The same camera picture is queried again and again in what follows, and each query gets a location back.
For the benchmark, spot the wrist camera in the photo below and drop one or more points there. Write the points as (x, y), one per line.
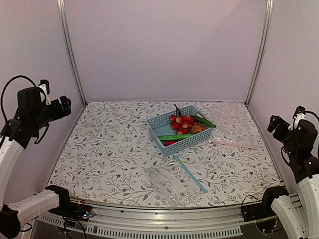
(298, 115)
(44, 91)

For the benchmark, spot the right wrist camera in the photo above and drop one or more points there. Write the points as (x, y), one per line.
(298, 115)

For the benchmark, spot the aluminium frame post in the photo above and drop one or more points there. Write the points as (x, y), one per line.
(69, 49)
(261, 50)

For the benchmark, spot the red chili pepper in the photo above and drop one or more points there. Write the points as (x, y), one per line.
(168, 143)

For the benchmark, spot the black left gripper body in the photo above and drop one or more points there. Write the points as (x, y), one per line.
(44, 118)

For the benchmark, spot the clear blue zipper bag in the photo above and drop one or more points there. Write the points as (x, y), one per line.
(173, 184)

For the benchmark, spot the small circuit board with wires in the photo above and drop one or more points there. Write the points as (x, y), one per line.
(83, 211)

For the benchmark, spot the dark green bumpy cucumber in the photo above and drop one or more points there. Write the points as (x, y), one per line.
(203, 121)

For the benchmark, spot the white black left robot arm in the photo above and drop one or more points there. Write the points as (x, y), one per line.
(35, 111)

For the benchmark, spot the light blue plastic basket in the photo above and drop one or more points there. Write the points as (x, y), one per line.
(160, 125)

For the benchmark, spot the clear pink zipper bag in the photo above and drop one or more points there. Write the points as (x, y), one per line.
(234, 125)

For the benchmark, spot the left aluminium frame post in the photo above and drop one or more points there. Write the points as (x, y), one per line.
(69, 49)

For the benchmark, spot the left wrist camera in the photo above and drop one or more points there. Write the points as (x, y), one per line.
(44, 91)

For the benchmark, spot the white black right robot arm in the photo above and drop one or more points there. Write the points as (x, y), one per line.
(297, 140)

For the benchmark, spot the brown potato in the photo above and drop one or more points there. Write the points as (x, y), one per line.
(197, 128)

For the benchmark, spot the smooth green cucumber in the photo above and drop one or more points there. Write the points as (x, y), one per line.
(176, 137)

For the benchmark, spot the red lychee fruit bunch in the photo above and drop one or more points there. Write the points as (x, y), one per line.
(181, 124)

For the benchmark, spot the floral patterned table mat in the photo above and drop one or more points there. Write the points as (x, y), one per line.
(105, 156)

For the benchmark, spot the right aluminium frame post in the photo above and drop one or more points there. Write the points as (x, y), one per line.
(261, 50)

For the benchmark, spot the front aluminium rail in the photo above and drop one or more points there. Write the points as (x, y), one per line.
(128, 222)

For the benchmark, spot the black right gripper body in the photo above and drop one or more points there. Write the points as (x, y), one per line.
(278, 134)

